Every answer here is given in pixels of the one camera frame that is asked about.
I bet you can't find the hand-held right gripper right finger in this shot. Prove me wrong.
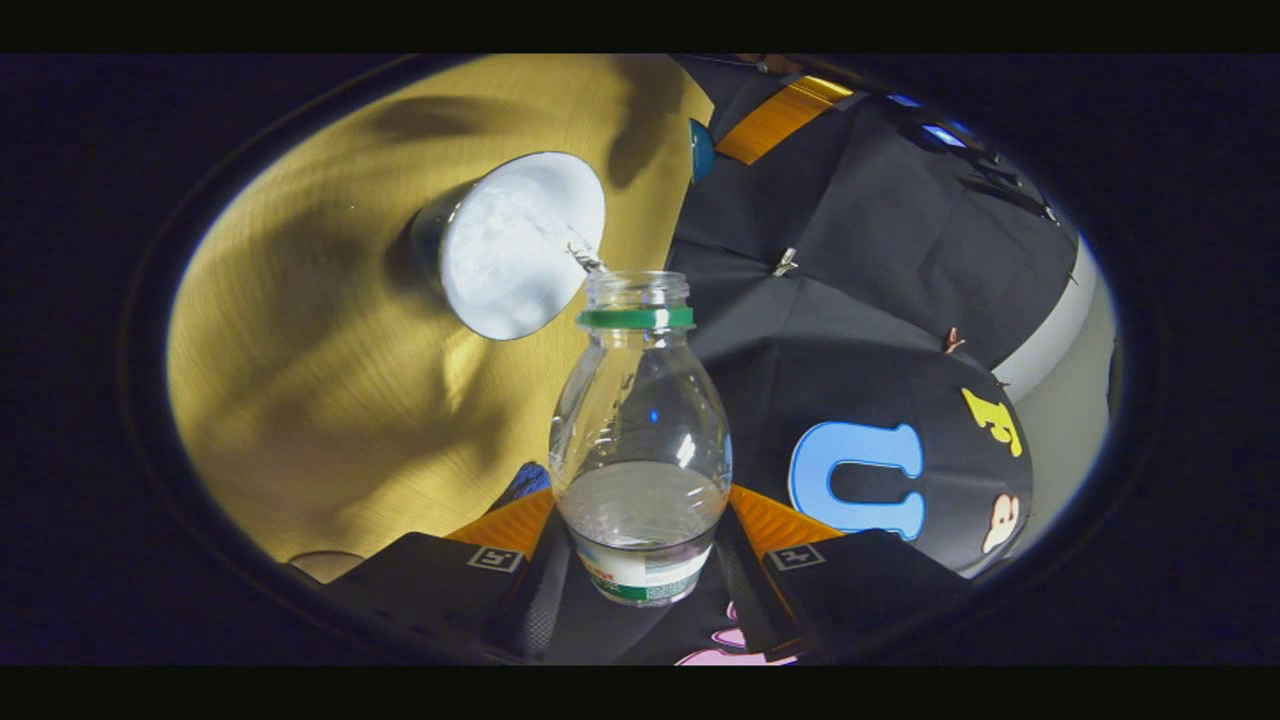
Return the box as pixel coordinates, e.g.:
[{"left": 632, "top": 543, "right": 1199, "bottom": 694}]
[{"left": 713, "top": 484, "right": 976, "bottom": 663}]

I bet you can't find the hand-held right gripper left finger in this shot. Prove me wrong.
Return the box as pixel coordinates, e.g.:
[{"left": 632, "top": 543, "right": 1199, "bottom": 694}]
[{"left": 318, "top": 487, "right": 579, "bottom": 666}]

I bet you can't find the brown round coaster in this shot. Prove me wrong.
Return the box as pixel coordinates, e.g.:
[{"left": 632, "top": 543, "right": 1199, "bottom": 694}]
[{"left": 288, "top": 550, "right": 366, "bottom": 585}]

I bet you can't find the clear plastic water bottle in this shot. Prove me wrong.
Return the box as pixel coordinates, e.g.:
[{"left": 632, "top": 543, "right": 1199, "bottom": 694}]
[{"left": 548, "top": 270, "right": 734, "bottom": 608}]

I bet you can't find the blue towel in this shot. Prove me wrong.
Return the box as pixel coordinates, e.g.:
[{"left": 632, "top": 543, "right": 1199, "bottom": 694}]
[{"left": 490, "top": 461, "right": 554, "bottom": 512}]

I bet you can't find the black backdrop cloth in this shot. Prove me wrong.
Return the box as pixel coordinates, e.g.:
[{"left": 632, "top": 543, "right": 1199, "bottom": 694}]
[{"left": 540, "top": 55, "right": 1081, "bottom": 666}]

